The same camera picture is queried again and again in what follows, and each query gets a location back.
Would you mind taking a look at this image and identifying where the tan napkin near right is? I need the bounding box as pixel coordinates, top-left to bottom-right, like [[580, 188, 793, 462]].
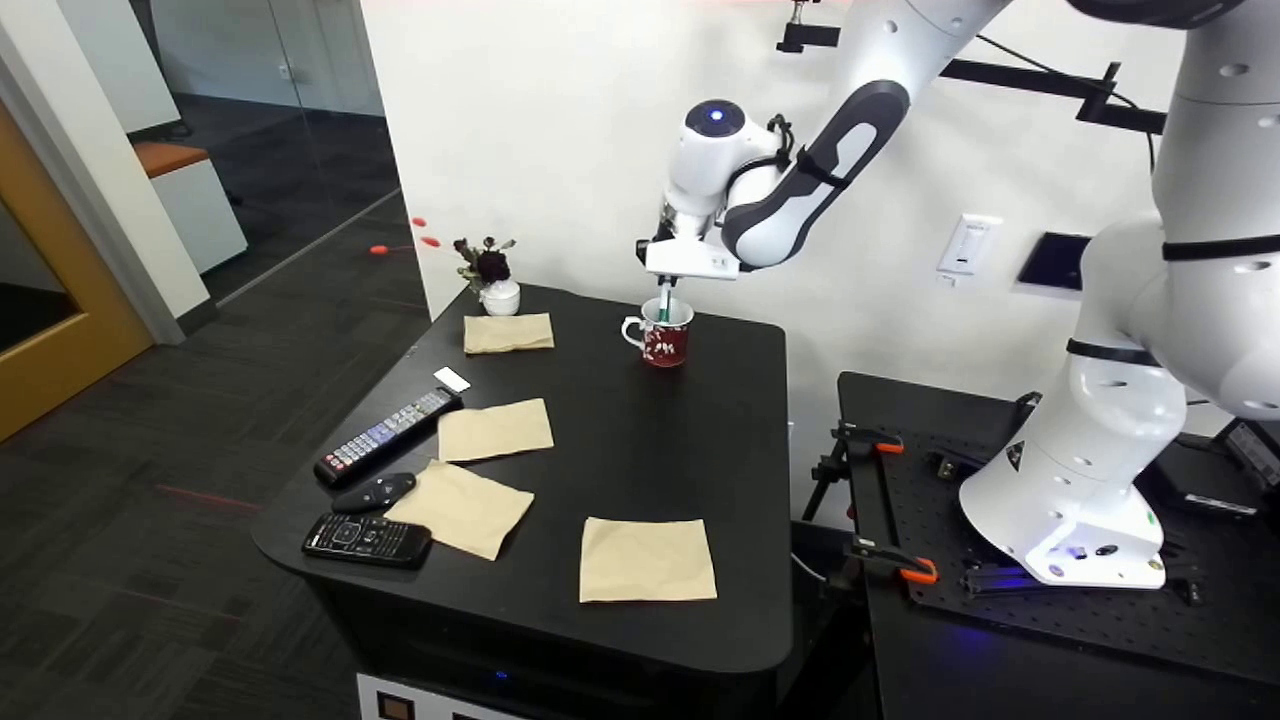
[[580, 517, 716, 603]]

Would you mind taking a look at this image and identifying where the white wall outlet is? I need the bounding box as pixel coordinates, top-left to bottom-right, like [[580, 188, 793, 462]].
[[936, 210, 1004, 282]]

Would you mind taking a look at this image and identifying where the black orange clamp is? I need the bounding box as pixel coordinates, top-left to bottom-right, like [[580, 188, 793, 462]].
[[806, 419, 908, 521], [826, 534, 939, 593]]

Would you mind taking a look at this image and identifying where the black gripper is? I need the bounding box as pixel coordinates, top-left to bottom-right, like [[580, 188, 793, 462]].
[[636, 204, 739, 306]]

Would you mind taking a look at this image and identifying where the black orange clamp lower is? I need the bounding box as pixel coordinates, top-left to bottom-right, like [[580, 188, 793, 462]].
[[826, 534, 939, 593]]

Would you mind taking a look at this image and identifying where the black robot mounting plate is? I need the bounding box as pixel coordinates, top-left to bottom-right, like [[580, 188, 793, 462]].
[[836, 373, 1280, 689]]

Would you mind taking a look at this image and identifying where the blue white marker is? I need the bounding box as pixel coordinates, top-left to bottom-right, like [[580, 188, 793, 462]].
[[658, 292, 678, 329]]

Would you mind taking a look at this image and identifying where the tan napkin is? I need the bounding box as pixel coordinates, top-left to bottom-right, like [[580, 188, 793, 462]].
[[466, 312, 556, 357], [580, 517, 716, 603], [438, 399, 556, 461], [388, 461, 532, 558]]

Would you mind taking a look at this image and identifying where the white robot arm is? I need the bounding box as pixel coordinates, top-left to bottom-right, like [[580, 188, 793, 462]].
[[642, 0, 1280, 589]]

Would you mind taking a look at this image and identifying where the black orange clamp upper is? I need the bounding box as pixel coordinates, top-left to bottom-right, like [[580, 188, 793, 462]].
[[806, 419, 908, 521]]

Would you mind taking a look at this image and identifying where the white cabinet orange top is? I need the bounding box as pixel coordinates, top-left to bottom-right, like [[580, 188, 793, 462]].
[[134, 138, 247, 271]]

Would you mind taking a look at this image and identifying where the tan napkin middle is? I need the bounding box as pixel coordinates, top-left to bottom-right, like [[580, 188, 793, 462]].
[[438, 399, 556, 461]]

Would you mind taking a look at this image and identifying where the long black remote control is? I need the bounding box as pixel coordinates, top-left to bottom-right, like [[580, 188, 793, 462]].
[[311, 387, 461, 489]]

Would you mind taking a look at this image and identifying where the small black remote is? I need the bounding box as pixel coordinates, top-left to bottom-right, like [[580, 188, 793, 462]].
[[333, 472, 415, 517]]

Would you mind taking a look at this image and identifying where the tan napkin near left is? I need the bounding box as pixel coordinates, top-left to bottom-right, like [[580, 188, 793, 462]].
[[388, 461, 532, 558]]

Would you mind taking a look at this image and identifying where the black wide remote control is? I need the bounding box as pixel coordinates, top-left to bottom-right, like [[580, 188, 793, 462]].
[[303, 517, 433, 566]]

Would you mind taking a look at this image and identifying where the tan napkin far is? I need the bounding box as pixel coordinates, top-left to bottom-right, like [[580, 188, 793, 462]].
[[466, 312, 556, 357]]

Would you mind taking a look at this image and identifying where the red and white mug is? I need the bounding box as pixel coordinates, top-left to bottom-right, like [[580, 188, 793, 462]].
[[619, 300, 692, 373]]

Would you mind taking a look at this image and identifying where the black wall panel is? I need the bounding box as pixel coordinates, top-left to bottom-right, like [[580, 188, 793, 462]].
[[1017, 232, 1090, 292]]

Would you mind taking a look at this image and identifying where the black overhead rail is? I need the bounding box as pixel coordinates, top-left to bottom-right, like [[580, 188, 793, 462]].
[[776, 21, 1163, 134]]

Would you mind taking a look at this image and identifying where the small white box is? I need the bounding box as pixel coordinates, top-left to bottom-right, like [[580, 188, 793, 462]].
[[433, 367, 474, 396]]

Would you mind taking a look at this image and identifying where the white vase with dark flowers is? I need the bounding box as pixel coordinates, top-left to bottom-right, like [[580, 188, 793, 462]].
[[456, 234, 520, 315]]

